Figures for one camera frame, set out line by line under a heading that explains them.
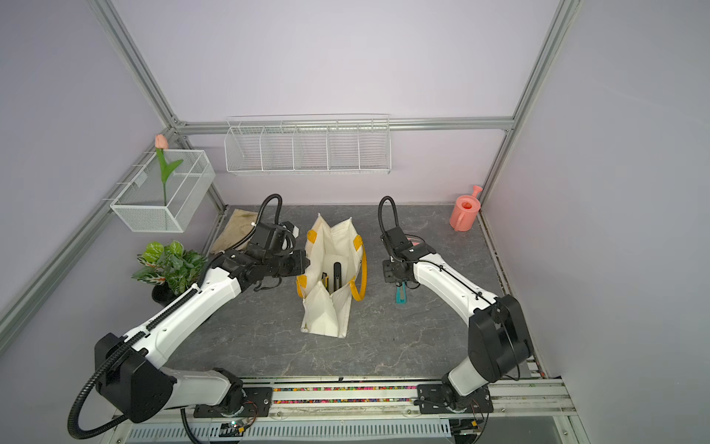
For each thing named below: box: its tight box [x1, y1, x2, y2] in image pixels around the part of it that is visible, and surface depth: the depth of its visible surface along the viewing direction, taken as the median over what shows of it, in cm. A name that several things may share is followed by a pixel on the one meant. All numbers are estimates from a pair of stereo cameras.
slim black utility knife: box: [332, 261, 343, 292], surface depth 101 cm
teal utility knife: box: [394, 280, 408, 305], surface depth 95 cm
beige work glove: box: [211, 208, 258, 253], surface depth 117 cm
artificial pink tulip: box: [154, 133, 184, 207], surface depth 85 cm
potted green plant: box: [132, 240, 208, 306], surface depth 75 cm
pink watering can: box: [449, 185, 483, 232], surface depth 107 cm
